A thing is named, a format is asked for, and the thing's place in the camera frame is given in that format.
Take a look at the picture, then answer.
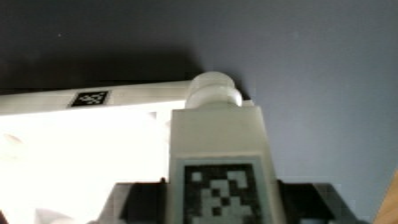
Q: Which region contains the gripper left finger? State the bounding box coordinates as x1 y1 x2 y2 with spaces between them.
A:
87 180 167 224

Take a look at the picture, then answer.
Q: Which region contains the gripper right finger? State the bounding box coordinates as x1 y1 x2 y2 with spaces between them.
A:
279 182 362 224

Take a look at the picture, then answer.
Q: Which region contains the white leg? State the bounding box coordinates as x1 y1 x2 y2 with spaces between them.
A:
165 72 286 224

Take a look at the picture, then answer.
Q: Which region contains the white square tabletop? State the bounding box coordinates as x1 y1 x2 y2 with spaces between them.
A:
0 81 191 224

